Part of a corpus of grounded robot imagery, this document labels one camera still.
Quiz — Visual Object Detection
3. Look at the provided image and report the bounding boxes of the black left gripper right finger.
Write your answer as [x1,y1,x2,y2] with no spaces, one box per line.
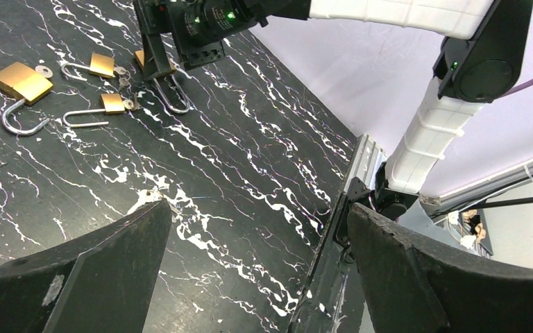
[347,203,533,332]

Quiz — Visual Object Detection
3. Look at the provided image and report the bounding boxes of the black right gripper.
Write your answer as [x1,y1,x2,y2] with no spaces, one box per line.
[133,1,268,80]

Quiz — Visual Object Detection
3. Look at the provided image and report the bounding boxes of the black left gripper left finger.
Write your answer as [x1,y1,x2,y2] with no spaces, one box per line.
[0,200,171,332]

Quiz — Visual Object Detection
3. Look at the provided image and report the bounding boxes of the large brass padlock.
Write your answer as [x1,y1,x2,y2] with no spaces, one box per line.
[0,62,53,137]

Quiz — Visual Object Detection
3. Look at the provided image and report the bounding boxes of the small brass padlock upper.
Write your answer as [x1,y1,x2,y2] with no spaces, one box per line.
[60,52,128,81]

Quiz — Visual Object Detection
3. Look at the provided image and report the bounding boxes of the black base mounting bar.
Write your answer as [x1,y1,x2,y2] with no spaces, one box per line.
[287,133,387,333]

